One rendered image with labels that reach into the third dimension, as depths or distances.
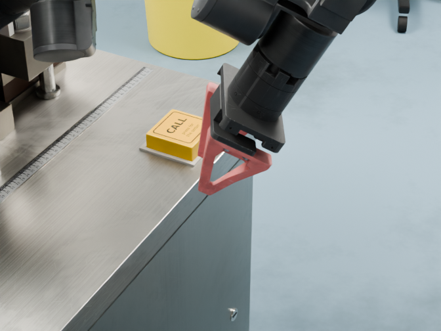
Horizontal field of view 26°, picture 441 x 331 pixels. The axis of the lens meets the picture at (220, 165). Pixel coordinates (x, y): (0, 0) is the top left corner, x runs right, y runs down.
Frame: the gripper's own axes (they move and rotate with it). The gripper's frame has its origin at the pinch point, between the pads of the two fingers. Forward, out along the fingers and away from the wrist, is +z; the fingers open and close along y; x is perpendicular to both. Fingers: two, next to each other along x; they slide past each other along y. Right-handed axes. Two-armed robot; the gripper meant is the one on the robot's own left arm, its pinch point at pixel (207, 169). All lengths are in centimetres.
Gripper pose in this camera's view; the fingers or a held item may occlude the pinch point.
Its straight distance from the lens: 96.6
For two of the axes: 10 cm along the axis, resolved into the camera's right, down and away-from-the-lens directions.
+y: 0.2, 5.9, -8.1
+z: -4.9, 7.1, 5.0
